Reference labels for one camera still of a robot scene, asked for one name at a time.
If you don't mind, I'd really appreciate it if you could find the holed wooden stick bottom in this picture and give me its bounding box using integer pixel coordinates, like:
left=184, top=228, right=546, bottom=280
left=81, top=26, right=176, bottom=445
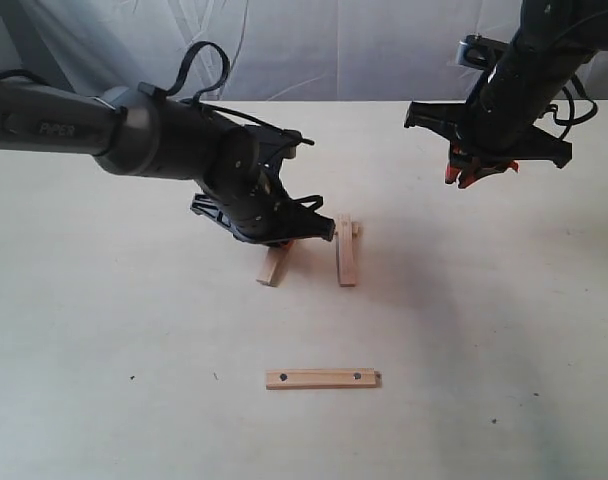
left=265, top=368, right=381, bottom=391

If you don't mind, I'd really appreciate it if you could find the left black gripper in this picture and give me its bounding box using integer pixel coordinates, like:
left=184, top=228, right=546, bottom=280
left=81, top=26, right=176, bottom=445
left=191, top=127, right=334, bottom=249

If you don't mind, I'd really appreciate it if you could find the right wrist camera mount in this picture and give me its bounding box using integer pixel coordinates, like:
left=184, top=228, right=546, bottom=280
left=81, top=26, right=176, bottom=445
left=456, top=34, right=509, bottom=70

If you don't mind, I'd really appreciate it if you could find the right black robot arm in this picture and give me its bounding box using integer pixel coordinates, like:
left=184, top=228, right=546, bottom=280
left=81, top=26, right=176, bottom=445
left=404, top=1, right=608, bottom=189

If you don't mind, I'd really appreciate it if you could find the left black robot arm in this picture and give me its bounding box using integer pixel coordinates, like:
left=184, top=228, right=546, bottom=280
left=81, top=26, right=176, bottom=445
left=0, top=69, right=335, bottom=246

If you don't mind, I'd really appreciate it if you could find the white backdrop cloth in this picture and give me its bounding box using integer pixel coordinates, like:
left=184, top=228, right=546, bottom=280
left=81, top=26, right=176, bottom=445
left=0, top=0, right=608, bottom=103

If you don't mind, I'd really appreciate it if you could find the holed wooden stick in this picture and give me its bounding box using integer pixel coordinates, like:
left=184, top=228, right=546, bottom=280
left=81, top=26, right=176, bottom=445
left=336, top=214, right=357, bottom=287
left=265, top=368, right=381, bottom=391

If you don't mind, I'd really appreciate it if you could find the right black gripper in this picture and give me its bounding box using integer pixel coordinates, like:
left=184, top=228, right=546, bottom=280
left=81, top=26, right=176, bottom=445
left=404, top=101, right=572, bottom=189

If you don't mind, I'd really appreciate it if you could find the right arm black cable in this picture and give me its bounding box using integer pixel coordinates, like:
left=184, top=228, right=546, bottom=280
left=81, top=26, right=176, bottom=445
left=546, top=74, right=599, bottom=141

